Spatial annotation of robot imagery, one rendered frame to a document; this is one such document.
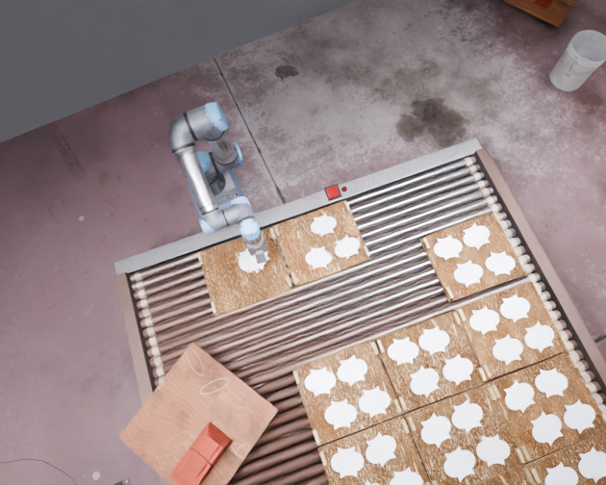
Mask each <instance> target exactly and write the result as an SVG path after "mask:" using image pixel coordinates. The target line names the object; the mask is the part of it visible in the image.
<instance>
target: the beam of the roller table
mask: <svg viewBox="0 0 606 485"><path fill-rule="evenodd" d="M481 148H482V147H481V145H480V144H479V142H478V140H477V138H475V139H472V140H467V141H465V142H462V143H459V144H456V145H453V146H450V147H447V148H445V149H442V150H439V151H437V152H434V153H431V154H428V155H425V156H422V157H419V158H416V159H413V160H411V161H408V162H406V163H403V164H400V165H397V166H392V167H389V168H386V169H383V170H380V171H378V172H375V173H372V174H369V175H367V176H364V177H361V178H358V179H355V180H352V181H349V182H347V183H344V184H341V185H339V189H340V191H341V195H342V197H340V198H337V199H334V200H331V201H329V200H328V198H327V196H326V193H325V191H320V192H317V193H314V194H311V195H308V196H305V197H302V198H299V199H296V200H293V201H292V202H289V203H286V204H283V205H280V206H277V207H274V208H271V209H268V210H265V211H262V212H260V213H257V214H255V215H254V217H255V219H256V220H257V223H258V225H259V227H260V230H262V229H265V228H267V227H269V226H272V225H275V224H278V223H281V222H284V221H287V220H289V219H292V218H295V217H300V216H303V215H306V214H308V213H311V212H313V211H316V210H319V209H322V208H325V207H328V206H330V205H333V204H336V203H339V202H341V201H343V200H347V199H350V198H353V197H356V196H359V195H361V194H364V193H367V192H370V191H375V190H378V189H381V188H383V187H385V186H388V185H391V184H394V183H397V182H400V181H403V180H405V179H408V178H411V177H414V176H417V175H419V174H422V173H425V172H428V171H430V170H433V169H436V168H439V167H442V166H447V165H450V164H452V163H455V162H458V161H461V160H463V159H464V158H467V157H472V155H473V154H474V152H475V151H476V150H478V149H481ZM342 187H347V191H342V190H341V188H342ZM239 237H242V235H241V233H240V227H239V225H238V224H237V223H236V224H234V225H231V226H228V227H226V228H223V229H220V230H218V231H216V232H213V233H211V234H205V233H204V232H202V233H199V234H196V235H193V236H190V237H187V238H184V239H181V240H179V241H176V242H172V243H169V244H166V245H163V246H160V247H157V248H154V249H151V250H148V251H146V252H143V253H140V254H138V255H135V256H132V257H129V258H126V259H123V260H120V261H117V262H115V263H114V266H115V270H116V275H118V274H120V273H123V272H127V273H129V274H130V275H131V274H134V273H135V272H138V271H143V270H146V269H149V268H152V267H155V266H158V265H161V264H164V263H167V262H170V261H173V260H175V259H178V258H181V257H184V256H187V255H190V254H192V253H195V252H197V251H200V250H203V249H206V248H209V247H212V246H215V245H218V244H220V243H225V242H228V241H230V240H233V239H236V238H239Z"/></svg>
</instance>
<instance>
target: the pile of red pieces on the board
mask: <svg viewBox="0 0 606 485"><path fill-rule="evenodd" d="M231 442H232V440H231V439H230V438H229V437H228V436H227V435H225V434H224V433H223V432H222V431H221V430H220V429H218V428H217V427H216V426H215V425H214V424H212V423H211V422H209V423H207V425H206V426H205V427H204V429H203V430H202V432H201V433H200V434H199V436H198V437H197V439H196V440H195V441H194V443H193V444H192V445H191V447H190V448H189V450H188V451H187V453H186V454H185V455H184V457H183V458H182V459H181V461H180V462H179V464H178V465H177V466H176V468H175V469H174V470H173V472H172V475H171V477H172V478H173V479H174V480H176V481H177V482H178V483H179V484H180V485H201V484H202V482H203V481H204V480H205V478H206V477H207V475H208V474H209V473H210V471H211V470H212V468H213V467H214V465H215V463H216V462H217V461H218V459H219V458H220V456H221V455H222V454H223V452H224V451H225V449H226V448H227V447H228V446H229V445H230V443H231Z"/></svg>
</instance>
